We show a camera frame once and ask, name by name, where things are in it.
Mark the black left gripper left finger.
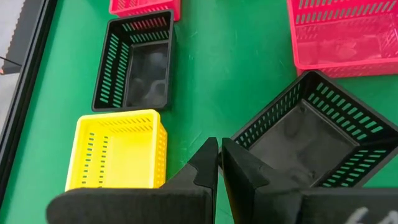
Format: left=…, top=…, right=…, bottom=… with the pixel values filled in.
left=45, top=137, right=220, bottom=224

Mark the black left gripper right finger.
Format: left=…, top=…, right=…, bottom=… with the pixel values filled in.
left=221, top=138, right=398, bottom=224

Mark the small yellow plastic basket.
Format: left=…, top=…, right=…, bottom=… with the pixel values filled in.
left=64, top=108, right=169, bottom=192

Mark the large black plastic basket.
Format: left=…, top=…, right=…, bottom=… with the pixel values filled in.
left=217, top=70, right=398, bottom=189

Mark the small black plastic basket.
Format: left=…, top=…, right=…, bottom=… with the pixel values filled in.
left=91, top=9, right=175, bottom=113

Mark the large red plastic basket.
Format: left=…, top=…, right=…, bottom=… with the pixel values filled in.
left=285, top=0, right=398, bottom=79

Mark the small red plastic basket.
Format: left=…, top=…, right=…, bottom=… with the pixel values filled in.
left=108, top=0, right=182, bottom=22

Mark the dark grey ribbed panel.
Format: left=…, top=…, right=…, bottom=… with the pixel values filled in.
left=1, top=0, right=48, bottom=75

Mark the black table edge frame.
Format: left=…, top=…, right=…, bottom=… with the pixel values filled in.
left=0, top=0, right=59, bottom=205

